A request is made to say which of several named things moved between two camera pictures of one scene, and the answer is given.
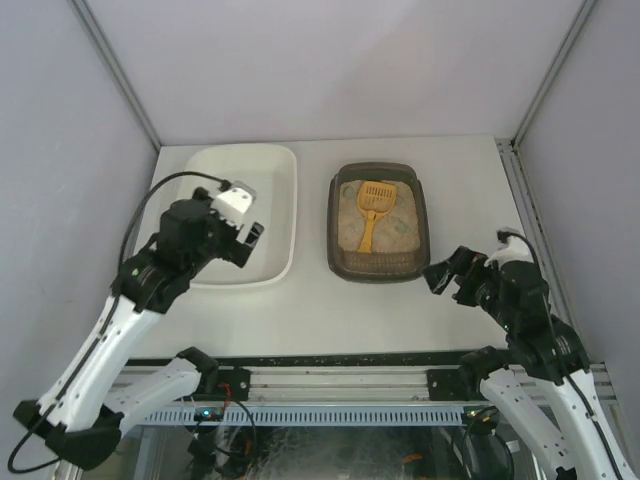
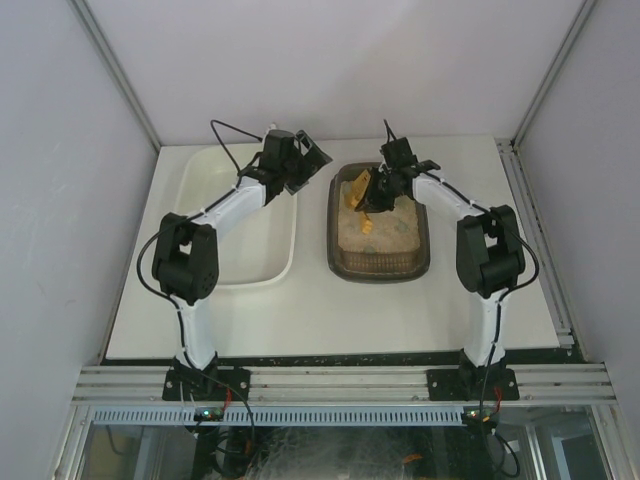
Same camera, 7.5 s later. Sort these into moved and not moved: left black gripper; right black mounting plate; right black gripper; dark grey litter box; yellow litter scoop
Moved: yellow litter scoop; left black gripper; right black gripper
Not moved: right black mounting plate; dark grey litter box
